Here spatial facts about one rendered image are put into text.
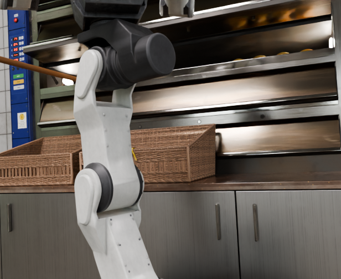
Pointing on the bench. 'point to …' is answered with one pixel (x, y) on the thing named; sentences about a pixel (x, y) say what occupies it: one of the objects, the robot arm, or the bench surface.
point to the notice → (21, 120)
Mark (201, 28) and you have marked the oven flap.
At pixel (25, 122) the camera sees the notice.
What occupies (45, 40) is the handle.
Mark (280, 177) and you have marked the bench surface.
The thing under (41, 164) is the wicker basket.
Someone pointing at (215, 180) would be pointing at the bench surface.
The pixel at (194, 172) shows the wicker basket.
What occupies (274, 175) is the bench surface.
